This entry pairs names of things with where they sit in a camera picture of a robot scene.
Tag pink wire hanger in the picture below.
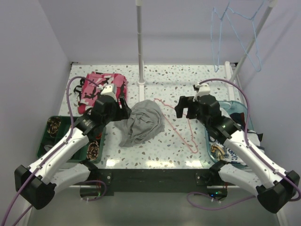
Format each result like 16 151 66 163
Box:
153 97 198 154

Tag grey tank top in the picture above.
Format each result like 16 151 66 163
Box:
114 100 165 147

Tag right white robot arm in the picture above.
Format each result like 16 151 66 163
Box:
175 95 300 213

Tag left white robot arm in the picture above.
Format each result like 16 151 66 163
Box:
14 94 131 210

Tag teal plastic basin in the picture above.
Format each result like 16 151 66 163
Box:
205 100 254 168

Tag pink camouflage garment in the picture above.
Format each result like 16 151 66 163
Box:
73 72 127 114

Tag rolled patterned sock front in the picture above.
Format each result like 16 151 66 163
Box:
87 140 99 161

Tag white clothes in basin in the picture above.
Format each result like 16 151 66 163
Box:
206 112 265 169

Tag green compartment tray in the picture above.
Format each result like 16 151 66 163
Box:
37 116 106 164

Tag rolled brown patterned sock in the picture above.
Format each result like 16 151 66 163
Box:
47 117 61 137

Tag centre rack pole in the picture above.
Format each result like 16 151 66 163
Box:
135 0 145 102

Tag rack pole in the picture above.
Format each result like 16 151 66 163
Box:
135 0 145 102
224 0 278 85

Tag right rack pole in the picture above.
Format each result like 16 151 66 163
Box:
224 0 278 85

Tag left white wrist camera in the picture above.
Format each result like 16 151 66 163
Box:
101 84 117 101

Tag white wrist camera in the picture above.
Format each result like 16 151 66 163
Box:
193 83 210 102
101 84 117 101

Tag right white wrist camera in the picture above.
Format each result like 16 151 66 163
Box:
193 83 210 102

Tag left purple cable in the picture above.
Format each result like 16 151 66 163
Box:
0 75 109 224

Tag purple cable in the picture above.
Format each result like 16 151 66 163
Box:
187 78 292 210
0 75 109 224

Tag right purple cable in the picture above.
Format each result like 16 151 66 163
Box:
187 78 292 210

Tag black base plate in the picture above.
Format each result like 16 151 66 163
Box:
88 169 228 200

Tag blue wire hanger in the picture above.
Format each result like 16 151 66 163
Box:
226 0 266 73
210 0 230 73

